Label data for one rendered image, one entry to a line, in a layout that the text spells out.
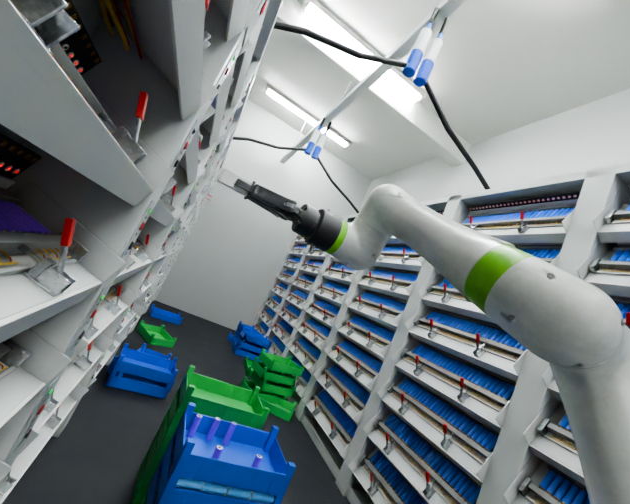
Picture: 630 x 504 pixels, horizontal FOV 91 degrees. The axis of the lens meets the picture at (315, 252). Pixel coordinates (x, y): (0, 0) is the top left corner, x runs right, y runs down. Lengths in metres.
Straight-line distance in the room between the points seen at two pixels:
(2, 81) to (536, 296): 0.54
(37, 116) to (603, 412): 0.72
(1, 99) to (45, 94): 0.02
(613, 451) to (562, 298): 0.24
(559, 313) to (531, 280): 0.05
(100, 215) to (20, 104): 0.43
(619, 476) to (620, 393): 0.11
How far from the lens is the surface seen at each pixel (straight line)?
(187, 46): 0.49
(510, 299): 0.52
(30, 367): 0.72
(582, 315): 0.50
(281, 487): 1.03
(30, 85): 0.24
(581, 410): 0.67
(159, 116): 0.69
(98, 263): 0.67
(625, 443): 0.66
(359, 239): 0.75
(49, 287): 0.49
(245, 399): 1.44
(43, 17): 0.23
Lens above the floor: 0.83
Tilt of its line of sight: 8 degrees up
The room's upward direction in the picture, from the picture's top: 25 degrees clockwise
